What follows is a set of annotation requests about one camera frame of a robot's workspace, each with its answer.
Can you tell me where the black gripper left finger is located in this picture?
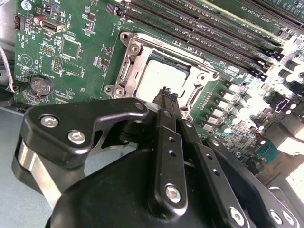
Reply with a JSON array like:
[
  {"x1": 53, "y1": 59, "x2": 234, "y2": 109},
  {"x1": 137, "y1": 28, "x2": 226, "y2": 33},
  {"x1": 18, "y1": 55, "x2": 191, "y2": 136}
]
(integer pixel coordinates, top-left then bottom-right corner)
[{"x1": 11, "y1": 89, "x2": 189, "y2": 216}]

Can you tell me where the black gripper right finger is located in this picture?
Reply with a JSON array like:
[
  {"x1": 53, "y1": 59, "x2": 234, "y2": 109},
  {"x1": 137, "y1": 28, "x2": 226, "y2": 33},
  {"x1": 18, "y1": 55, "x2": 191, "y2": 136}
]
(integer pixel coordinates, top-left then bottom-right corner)
[{"x1": 170, "y1": 92, "x2": 300, "y2": 228}]

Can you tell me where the silver CPU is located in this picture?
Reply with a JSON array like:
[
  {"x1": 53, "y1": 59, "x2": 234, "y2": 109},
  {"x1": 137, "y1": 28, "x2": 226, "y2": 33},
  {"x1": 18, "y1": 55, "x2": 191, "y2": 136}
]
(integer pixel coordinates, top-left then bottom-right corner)
[{"x1": 136, "y1": 57, "x2": 192, "y2": 99}]

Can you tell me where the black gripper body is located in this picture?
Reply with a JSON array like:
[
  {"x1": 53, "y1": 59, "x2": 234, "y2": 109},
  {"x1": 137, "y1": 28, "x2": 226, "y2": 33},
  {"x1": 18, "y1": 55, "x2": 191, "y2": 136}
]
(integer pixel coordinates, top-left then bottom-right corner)
[{"x1": 46, "y1": 147, "x2": 226, "y2": 228}]

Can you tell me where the metal socket cover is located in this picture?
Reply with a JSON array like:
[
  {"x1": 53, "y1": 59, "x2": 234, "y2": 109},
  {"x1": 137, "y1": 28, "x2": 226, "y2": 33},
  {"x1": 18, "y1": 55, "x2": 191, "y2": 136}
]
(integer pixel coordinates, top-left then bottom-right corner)
[{"x1": 123, "y1": 35, "x2": 214, "y2": 114}]

